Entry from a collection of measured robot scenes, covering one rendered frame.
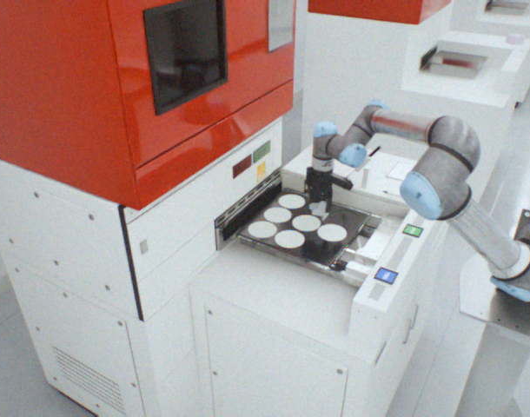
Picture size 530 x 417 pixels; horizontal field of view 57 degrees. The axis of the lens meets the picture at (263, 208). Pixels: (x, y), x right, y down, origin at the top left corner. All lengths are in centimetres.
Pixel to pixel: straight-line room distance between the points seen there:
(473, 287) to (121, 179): 114
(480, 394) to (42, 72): 177
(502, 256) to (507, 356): 59
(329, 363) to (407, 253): 41
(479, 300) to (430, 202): 59
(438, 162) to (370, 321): 47
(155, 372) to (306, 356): 50
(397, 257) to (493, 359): 57
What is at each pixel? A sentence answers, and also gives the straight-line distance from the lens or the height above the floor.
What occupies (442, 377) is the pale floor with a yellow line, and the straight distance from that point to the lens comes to 254.
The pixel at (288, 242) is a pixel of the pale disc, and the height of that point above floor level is 90.
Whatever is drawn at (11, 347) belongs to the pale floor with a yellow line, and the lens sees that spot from 281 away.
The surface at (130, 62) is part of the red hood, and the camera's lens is 113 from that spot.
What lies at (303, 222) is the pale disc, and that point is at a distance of 175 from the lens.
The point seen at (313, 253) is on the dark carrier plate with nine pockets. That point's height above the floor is 90.
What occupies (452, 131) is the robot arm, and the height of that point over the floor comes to 142.
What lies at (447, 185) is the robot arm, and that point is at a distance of 119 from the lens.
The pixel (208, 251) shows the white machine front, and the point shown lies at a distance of 167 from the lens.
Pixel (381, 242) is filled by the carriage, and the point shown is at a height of 88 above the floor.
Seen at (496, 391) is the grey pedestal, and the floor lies 40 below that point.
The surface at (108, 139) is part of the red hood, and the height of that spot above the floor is 141.
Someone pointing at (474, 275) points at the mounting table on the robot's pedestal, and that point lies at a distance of 179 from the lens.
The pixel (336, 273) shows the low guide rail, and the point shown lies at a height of 85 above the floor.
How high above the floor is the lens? 189
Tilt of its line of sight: 33 degrees down
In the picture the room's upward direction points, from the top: straight up
